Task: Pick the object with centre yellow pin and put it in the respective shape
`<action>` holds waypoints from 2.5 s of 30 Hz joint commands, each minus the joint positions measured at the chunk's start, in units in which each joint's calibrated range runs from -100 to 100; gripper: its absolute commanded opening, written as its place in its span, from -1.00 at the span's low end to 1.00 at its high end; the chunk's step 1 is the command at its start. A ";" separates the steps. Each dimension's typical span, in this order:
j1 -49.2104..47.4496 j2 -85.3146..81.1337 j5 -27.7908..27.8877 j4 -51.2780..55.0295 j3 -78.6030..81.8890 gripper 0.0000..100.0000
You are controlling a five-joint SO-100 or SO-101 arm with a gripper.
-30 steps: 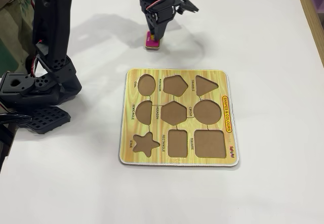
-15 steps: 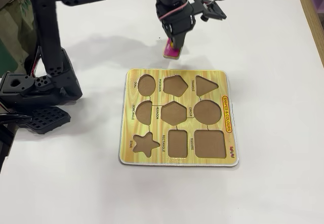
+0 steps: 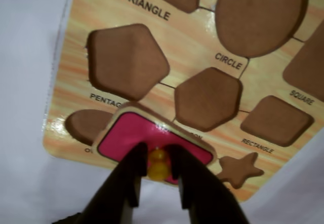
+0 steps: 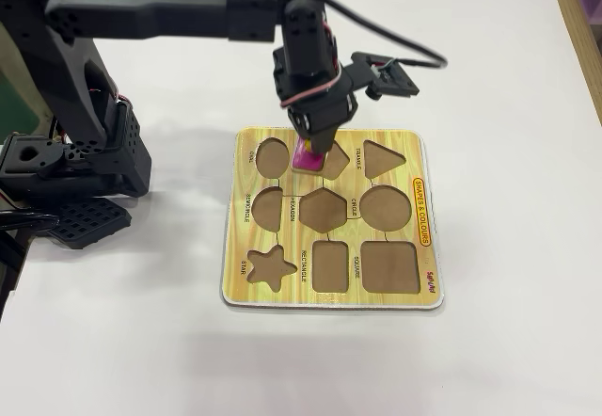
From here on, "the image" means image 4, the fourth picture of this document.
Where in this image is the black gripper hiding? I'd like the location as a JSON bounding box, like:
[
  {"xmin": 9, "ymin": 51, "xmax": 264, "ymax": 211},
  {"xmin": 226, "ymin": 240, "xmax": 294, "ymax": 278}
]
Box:
[{"xmin": 273, "ymin": 46, "xmax": 358, "ymax": 156}]

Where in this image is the pink rectangle piece yellow pin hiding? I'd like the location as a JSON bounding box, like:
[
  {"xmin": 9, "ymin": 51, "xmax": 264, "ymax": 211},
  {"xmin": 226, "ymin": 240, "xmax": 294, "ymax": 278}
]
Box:
[{"xmin": 290, "ymin": 136, "xmax": 326, "ymax": 174}]

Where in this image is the wooden shape puzzle board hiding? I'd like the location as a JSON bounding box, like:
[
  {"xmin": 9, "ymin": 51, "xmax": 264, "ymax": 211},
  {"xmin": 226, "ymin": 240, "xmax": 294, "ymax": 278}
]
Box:
[{"xmin": 219, "ymin": 126, "xmax": 448, "ymax": 313}]

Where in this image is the black grid base clamp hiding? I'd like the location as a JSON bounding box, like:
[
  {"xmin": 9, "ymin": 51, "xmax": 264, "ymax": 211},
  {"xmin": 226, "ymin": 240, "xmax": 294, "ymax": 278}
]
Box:
[{"xmin": 46, "ymin": 197, "xmax": 133, "ymax": 250}]

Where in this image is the green mat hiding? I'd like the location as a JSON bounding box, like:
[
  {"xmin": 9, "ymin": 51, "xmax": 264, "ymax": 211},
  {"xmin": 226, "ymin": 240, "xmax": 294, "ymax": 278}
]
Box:
[{"xmin": 0, "ymin": 74, "xmax": 41, "ymax": 130}]

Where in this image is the red white servo wire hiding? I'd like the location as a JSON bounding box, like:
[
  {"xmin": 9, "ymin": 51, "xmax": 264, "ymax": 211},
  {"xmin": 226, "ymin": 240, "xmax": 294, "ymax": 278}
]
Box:
[{"xmin": 279, "ymin": 8, "xmax": 343, "ymax": 108}]

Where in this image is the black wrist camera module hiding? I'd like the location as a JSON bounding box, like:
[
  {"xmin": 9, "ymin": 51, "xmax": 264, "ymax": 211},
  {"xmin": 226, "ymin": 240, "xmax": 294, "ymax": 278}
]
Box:
[{"xmin": 347, "ymin": 52, "xmax": 420, "ymax": 102}]

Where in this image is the black camera cable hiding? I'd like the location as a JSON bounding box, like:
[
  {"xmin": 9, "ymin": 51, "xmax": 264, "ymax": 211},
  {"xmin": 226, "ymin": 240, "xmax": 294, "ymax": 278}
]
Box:
[{"xmin": 230, "ymin": 0, "xmax": 449, "ymax": 69}]

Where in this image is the black base cable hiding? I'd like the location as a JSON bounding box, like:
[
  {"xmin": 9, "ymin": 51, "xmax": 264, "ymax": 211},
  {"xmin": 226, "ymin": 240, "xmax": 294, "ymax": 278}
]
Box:
[{"xmin": 0, "ymin": 208, "xmax": 60, "ymax": 236}]

